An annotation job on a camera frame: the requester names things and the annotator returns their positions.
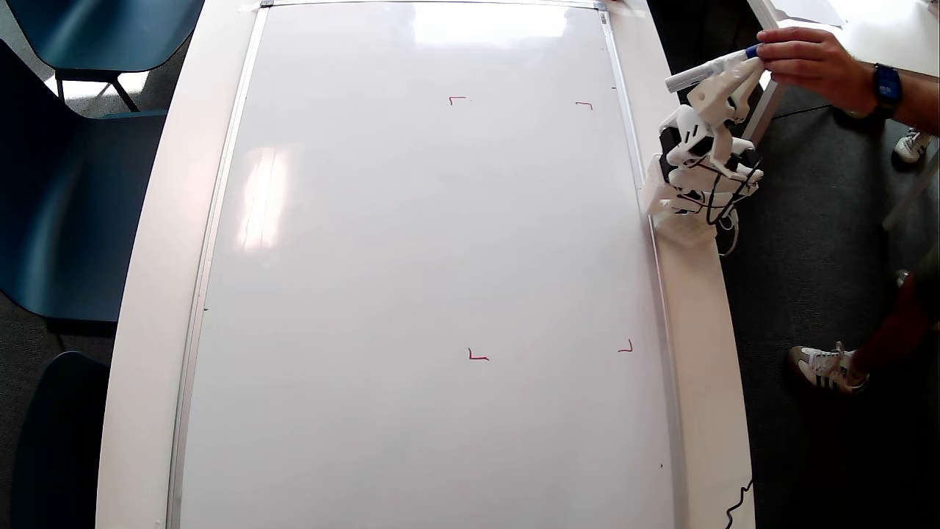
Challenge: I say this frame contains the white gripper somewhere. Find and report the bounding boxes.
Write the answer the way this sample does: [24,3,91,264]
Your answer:
[659,57,764,167]

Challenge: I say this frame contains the blue and white marker pen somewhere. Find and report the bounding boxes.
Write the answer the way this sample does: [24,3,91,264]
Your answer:
[665,44,762,93]

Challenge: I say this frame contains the person's bare forearm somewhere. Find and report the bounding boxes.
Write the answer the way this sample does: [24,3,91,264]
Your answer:
[892,70,940,137]

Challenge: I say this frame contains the large whiteboard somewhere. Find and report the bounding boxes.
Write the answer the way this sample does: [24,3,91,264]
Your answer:
[165,0,688,529]

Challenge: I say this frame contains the person's bare hand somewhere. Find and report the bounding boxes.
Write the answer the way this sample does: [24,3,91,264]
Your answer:
[756,27,880,116]

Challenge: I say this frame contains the white paper sheet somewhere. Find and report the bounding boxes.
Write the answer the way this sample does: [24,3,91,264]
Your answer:
[771,0,847,29]

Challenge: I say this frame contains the black wristwatch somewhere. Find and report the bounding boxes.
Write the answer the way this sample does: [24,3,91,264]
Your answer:
[870,62,904,120]

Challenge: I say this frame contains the white side table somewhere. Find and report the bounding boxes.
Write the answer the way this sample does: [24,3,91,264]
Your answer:
[738,0,940,232]

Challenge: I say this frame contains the white sneaker with dark stripes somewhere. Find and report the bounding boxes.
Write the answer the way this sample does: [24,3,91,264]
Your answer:
[788,343,871,395]

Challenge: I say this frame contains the reddish brown lower leg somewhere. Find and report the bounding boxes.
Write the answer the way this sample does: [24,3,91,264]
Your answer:
[852,246,940,375]

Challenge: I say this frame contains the blue chair with black legs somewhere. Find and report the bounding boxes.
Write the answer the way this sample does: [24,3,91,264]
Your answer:
[4,0,206,112]

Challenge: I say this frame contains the large blue chair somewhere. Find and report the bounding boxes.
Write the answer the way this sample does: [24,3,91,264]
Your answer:
[0,40,168,325]

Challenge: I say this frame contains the dark blue round chair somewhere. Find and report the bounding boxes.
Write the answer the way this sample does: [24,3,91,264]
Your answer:
[11,351,111,529]

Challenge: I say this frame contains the thick black camera cable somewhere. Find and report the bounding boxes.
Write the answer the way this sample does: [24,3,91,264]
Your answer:
[701,158,764,227]

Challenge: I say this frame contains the white cable at robot base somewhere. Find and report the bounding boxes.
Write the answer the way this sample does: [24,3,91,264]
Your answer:
[717,212,740,256]

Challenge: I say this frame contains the black zigzag cable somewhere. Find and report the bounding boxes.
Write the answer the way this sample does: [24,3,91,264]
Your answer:
[725,478,755,529]

